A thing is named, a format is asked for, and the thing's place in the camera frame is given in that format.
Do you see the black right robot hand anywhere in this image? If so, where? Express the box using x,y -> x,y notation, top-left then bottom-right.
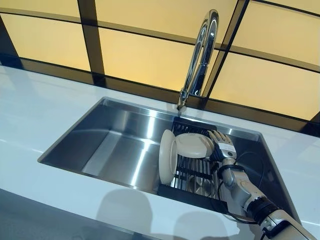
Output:
207,129 -> 237,163

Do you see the cream plate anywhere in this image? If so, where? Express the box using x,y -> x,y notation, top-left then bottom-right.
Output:
173,132 -> 216,159
158,129 -> 180,185

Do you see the black dish drying rack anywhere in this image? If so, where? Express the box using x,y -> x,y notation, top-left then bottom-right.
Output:
157,117 -> 229,214

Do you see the chrome gooseneck faucet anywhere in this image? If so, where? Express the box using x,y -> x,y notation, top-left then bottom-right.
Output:
176,9 -> 220,113

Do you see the stainless steel sink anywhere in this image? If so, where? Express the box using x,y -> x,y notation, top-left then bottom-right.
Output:
37,96 -> 301,227

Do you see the dark lattice wall frame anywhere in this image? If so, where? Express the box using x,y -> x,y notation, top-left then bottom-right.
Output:
0,0 -> 320,137

